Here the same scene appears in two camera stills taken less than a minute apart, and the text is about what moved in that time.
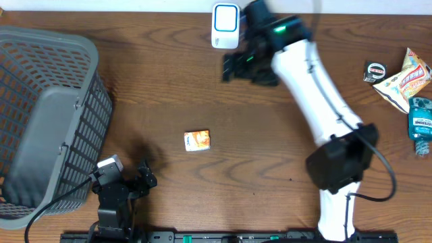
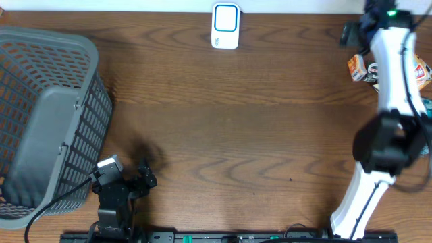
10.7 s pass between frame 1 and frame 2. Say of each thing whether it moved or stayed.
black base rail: stayed
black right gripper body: moved
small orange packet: moved
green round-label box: stayed
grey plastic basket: stayed
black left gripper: stayed
